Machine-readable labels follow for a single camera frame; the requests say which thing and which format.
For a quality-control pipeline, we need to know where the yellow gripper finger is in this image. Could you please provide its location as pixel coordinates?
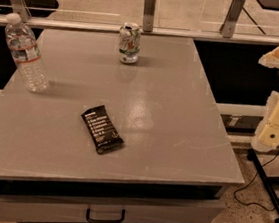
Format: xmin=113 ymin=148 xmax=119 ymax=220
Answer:
xmin=258 ymin=46 xmax=279 ymax=69
xmin=251 ymin=91 xmax=279 ymax=152

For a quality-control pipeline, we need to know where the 7up soda can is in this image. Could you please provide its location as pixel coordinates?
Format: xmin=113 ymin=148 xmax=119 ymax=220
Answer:
xmin=118 ymin=22 xmax=141 ymax=64

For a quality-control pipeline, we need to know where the black stand leg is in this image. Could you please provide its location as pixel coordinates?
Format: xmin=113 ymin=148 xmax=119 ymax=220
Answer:
xmin=247 ymin=148 xmax=279 ymax=223

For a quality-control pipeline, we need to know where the grey cabinet drawer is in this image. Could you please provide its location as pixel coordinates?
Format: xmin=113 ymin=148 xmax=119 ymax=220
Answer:
xmin=0 ymin=195 xmax=225 ymax=223

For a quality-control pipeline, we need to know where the black snack bar wrapper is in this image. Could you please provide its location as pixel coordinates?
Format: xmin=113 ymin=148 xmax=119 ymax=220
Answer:
xmin=81 ymin=105 xmax=124 ymax=155

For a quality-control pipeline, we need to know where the clear plastic water bottle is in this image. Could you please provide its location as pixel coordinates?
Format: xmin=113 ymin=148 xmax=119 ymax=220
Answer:
xmin=5 ymin=13 xmax=49 ymax=92

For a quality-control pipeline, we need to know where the black cable on floor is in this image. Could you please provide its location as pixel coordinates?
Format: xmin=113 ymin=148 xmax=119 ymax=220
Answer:
xmin=231 ymin=123 xmax=279 ymax=214

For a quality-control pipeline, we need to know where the black drawer handle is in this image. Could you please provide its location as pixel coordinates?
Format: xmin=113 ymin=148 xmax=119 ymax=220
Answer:
xmin=85 ymin=208 xmax=126 ymax=223

